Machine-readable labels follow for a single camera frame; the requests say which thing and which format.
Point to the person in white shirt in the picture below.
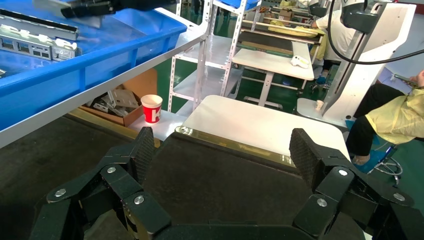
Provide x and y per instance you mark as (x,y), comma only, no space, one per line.
(334,36)

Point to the silver port cage part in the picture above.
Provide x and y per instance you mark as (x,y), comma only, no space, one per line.
(39,49)

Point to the blue plastic bin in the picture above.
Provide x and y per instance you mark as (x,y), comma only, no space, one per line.
(99,66)

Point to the rolling stool base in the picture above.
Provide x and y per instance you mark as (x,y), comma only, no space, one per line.
(388,153)

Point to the small white paper cup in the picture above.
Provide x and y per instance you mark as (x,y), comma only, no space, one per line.
(319,105)

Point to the small blue bin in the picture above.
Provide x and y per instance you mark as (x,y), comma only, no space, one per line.
(238,3)

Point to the red paper cup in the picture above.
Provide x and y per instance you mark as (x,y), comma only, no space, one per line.
(151,112)

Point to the cardboard box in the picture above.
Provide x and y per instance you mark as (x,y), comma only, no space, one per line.
(132,116)

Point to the grey assembly workbench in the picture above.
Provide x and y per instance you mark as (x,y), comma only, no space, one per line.
(265,36)

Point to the white metal rack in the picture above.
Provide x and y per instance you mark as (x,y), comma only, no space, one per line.
(212,49)

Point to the white work table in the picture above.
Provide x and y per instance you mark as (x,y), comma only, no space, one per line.
(271,63)

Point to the grey metal scrap pieces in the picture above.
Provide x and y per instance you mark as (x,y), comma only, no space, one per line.
(122,99)

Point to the person in yellow gown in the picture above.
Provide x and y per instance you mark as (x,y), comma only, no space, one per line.
(397,119)

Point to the blue shoe cover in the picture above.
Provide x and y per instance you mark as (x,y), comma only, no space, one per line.
(369,162)

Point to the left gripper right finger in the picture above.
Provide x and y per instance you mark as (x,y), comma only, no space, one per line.
(299,155)

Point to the mobile phone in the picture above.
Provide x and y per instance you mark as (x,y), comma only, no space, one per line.
(405,80)

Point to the white handheld controller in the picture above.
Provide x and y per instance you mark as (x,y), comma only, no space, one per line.
(299,62)

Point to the white standing robot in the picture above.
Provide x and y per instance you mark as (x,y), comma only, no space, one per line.
(364,76)

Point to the black mat with yellow edge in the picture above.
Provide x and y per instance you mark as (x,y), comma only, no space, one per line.
(49,159)

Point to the dark channel metal part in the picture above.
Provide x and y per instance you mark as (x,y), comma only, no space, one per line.
(49,28)

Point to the grey metal cage part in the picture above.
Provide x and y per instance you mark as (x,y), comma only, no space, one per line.
(2,73)

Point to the grey metal shelf rack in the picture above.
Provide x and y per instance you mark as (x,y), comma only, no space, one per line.
(99,96)

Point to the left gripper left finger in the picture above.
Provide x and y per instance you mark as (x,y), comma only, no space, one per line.
(144,155)

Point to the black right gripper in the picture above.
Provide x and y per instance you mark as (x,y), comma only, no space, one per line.
(142,3)

